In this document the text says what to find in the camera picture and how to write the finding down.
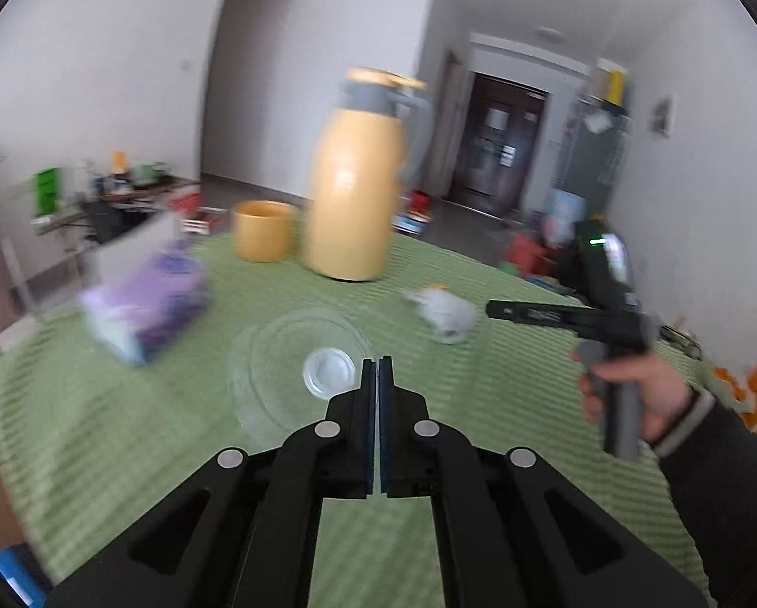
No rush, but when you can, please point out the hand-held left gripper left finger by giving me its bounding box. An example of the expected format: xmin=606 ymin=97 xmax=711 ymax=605
xmin=46 ymin=358 xmax=380 ymax=608

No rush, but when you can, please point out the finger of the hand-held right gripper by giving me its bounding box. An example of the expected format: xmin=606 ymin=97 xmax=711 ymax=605
xmin=485 ymin=299 xmax=611 ymax=330

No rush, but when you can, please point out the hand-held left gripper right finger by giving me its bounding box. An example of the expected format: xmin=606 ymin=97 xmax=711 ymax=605
xmin=378 ymin=355 xmax=712 ymax=608

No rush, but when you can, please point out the clear glass plate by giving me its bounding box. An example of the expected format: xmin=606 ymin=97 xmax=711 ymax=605
xmin=226 ymin=305 xmax=374 ymax=450

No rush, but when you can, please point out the person's right forearm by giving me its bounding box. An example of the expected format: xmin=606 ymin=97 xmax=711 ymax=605
xmin=654 ymin=386 xmax=757 ymax=608

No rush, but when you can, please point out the person's right hand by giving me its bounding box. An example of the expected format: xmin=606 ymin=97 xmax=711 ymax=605
xmin=576 ymin=351 xmax=702 ymax=447

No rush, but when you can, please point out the red bag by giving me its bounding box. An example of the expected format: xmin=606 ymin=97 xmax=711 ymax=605
xmin=508 ymin=231 xmax=547 ymax=273

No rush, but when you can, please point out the pastel cloth bag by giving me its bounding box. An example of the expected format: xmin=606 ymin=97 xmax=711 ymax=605
xmin=543 ymin=188 xmax=588 ymax=245

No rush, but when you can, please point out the grey refrigerator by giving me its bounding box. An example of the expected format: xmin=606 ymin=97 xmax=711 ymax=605
xmin=552 ymin=98 xmax=629 ymax=216

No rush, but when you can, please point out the dark entrance door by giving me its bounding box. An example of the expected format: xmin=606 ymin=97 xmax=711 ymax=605
xmin=448 ymin=72 xmax=547 ymax=216

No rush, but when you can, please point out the yellow box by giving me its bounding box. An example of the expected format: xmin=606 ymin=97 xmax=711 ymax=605
xmin=597 ymin=68 xmax=625 ymax=102

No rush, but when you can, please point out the green checked tablecloth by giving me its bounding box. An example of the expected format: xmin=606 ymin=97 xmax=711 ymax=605
xmin=0 ymin=228 xmax=757 ymax=608

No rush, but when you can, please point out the yellow thermos jug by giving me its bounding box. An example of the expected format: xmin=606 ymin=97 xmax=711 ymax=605
xmin=299 ymin=67 xmax=435 ymax=283

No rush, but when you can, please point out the yellow mug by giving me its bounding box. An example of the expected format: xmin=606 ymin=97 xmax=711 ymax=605
xmin=233 ymin=200 xmax=296 ymax=263

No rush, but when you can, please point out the purple tissue box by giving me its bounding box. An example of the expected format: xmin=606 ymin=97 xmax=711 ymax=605
xmin=78 ymin=241 xmax=210 ymax=368

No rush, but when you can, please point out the cluttered low side table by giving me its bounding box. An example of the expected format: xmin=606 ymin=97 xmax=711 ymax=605
xmin=33 ymin=177 xmax=202 ymax=248

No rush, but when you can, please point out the blue packet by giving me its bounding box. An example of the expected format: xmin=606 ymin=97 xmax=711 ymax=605
xmin=0 ymin=545 xmax=49 ymax=605

